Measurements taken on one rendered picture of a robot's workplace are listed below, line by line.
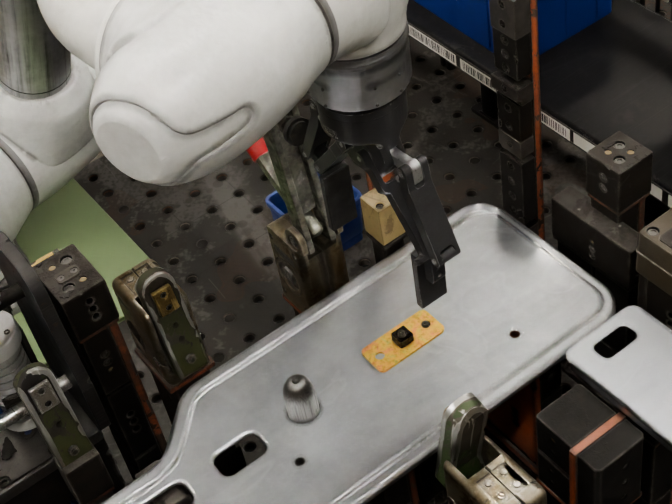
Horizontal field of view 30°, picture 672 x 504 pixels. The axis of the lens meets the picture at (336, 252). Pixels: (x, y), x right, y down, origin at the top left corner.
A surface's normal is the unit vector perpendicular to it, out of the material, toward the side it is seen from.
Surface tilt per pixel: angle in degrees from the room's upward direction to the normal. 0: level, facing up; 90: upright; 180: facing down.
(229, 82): 59
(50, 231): 1
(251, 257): 0
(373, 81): 90
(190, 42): 20
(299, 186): 81
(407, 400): 0
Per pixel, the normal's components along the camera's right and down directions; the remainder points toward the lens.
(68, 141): 0.68, 0.61
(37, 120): 0.20, 0.39
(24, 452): -0.14, -0.68
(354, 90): -0.04, 0.73
